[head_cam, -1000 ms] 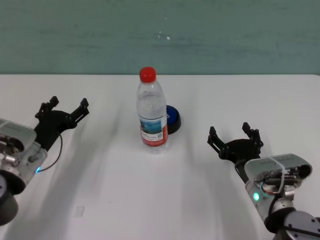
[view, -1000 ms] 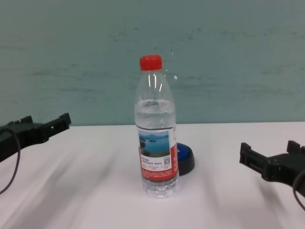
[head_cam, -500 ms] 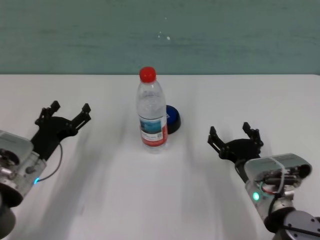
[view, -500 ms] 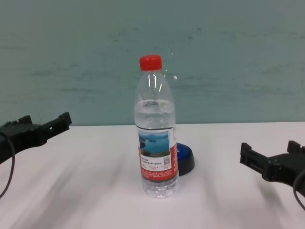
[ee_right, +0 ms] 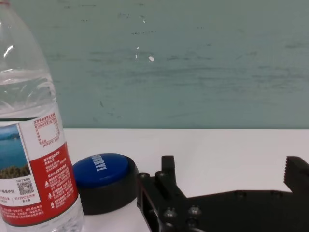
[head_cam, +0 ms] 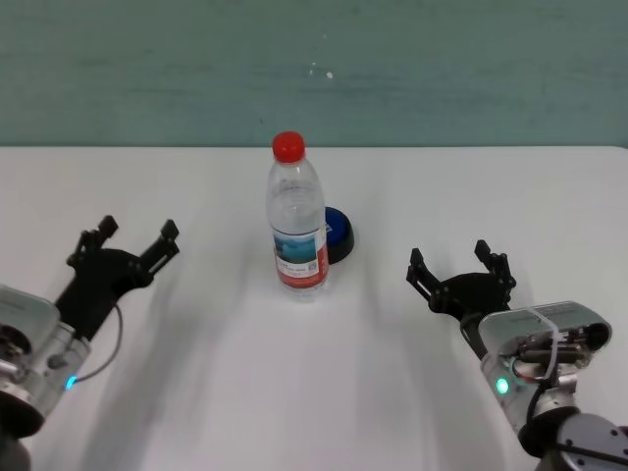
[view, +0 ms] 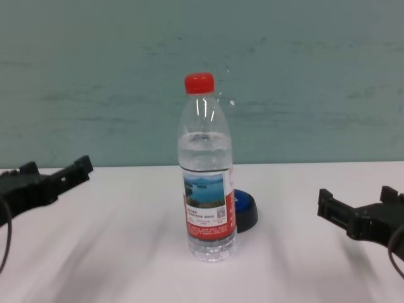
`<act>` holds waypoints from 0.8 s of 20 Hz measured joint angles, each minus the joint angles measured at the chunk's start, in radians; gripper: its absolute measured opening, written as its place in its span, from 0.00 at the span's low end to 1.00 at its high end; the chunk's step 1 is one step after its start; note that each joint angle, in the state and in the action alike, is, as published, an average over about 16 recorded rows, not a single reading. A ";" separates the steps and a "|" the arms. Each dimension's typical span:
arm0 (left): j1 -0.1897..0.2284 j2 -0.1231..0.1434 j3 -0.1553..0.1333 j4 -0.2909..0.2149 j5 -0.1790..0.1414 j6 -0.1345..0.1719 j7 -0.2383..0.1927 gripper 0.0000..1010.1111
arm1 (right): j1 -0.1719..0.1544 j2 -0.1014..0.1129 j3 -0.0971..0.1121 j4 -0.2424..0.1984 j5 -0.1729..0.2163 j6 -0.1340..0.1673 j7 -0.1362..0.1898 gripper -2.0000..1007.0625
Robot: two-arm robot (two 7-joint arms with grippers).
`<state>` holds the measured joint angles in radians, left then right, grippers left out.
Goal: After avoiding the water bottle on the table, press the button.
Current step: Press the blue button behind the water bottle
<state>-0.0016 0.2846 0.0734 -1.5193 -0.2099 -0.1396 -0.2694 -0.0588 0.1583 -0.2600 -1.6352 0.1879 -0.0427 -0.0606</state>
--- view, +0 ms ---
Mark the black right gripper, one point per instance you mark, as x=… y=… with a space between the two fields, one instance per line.
x=378 y=224

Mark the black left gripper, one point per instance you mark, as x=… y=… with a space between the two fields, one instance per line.
x=25 y=199

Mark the blue push button black base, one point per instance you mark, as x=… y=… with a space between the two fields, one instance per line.
x=247 y=211

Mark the clear water bottle red cap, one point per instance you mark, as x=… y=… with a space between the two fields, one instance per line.
x=206 y=189

